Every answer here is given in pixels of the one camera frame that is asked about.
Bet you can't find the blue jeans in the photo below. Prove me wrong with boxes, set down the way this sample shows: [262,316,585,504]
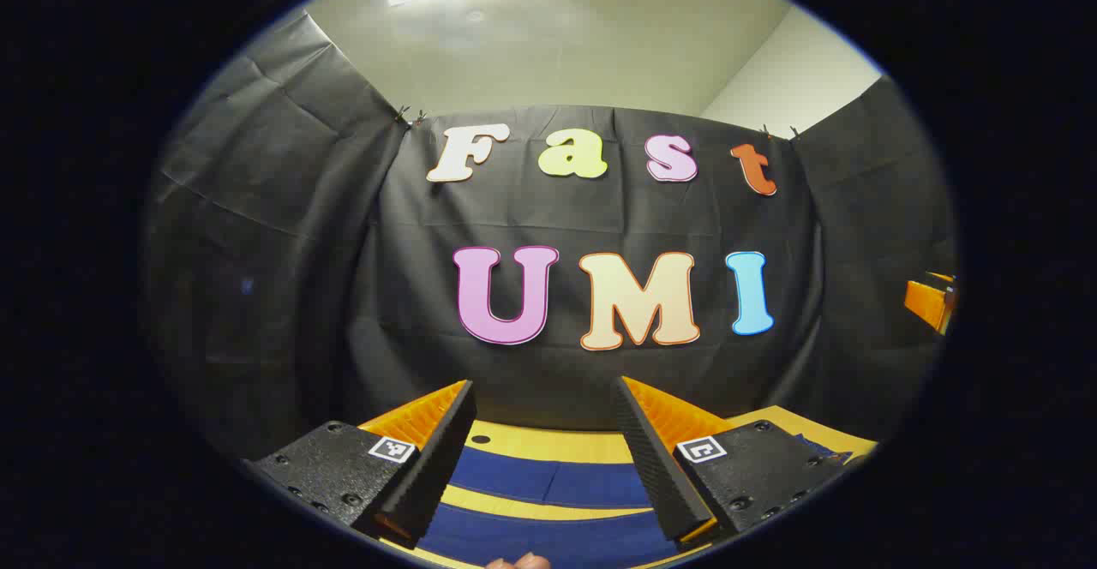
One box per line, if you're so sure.
[418,434,855,569]

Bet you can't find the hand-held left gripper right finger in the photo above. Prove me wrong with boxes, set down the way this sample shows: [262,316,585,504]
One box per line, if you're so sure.
[609,375,851,552]

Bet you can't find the black backdrop cloth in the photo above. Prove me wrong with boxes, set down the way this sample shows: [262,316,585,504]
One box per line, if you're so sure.
[141,8,959,458]

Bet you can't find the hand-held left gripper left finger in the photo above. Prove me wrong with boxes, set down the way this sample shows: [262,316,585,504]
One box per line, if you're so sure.
[243,379,478,551]

